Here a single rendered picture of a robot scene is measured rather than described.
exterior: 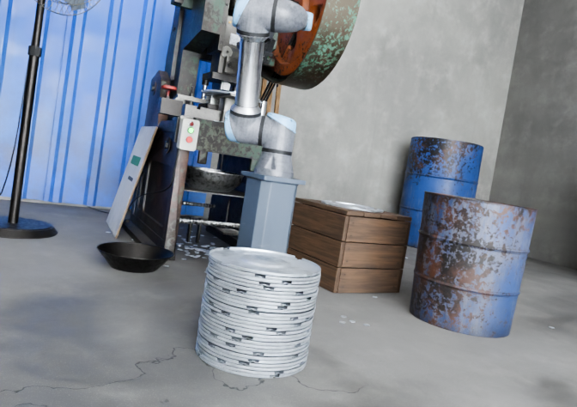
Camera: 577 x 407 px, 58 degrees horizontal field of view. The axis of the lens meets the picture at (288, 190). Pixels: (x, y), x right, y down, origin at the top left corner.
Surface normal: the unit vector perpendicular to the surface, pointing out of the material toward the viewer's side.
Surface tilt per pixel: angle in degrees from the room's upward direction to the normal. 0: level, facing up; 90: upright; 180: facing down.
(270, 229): 90
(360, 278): 90
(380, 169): 90
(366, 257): 90
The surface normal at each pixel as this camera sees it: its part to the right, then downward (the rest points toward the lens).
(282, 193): 0.55, 0.13
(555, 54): -0.88, -0.11
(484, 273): -0.07, 0.08
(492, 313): 0.21, 0.12
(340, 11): 0.41, 0.29
